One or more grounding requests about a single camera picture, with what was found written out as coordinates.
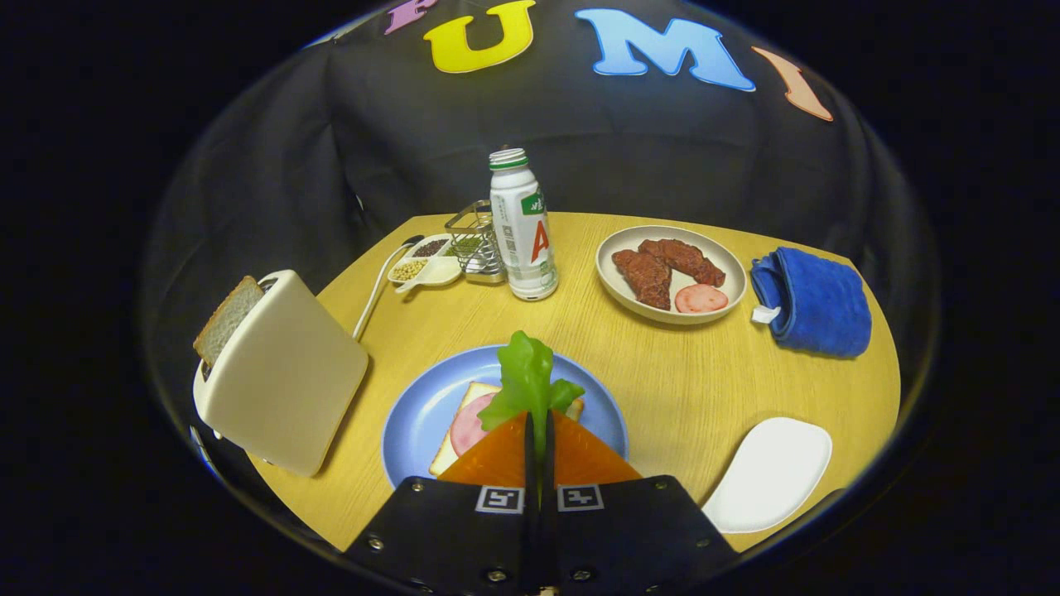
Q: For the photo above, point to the blue round plate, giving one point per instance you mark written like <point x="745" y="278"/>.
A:
<point x="422" y="414"/>

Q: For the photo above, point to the white bread slice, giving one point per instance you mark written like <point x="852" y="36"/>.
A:
<point x="443" y="459"/>

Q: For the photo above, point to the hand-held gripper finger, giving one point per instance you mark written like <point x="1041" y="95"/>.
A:
<point x="531" y="521"/>
<point x="548" y="530"/>

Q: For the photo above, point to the white toaster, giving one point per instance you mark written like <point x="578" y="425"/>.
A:
<point x="290" y="381"/>

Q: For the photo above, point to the black backdrop cloth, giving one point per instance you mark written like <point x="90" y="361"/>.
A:
<point x="662" y="149"/>

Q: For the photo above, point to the toasted bread slice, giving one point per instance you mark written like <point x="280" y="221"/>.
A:
<point x="228" y="319"/>

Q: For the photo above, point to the small white plate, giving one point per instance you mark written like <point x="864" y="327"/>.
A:
<point x="770" y="476"/>

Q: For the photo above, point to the white drink bottle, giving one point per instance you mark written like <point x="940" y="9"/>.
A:
<point x="517" y="240"/>

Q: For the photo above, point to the brown meat piece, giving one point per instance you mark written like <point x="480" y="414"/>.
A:
<point x="646" y="281"/>
<point x="687" y="261"/>

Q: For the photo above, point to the beige round plate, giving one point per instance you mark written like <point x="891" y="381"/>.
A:
<point x="733" y="269"/>

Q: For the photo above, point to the green lettuce leaf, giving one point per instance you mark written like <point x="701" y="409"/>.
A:
<point x="526" y="372"/>

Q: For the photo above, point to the blue folded towel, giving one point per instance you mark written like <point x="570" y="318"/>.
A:
<point x="820" y="302"/>

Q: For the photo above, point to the white divided bean dish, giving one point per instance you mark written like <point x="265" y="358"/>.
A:
<point x="431" y="269"/>

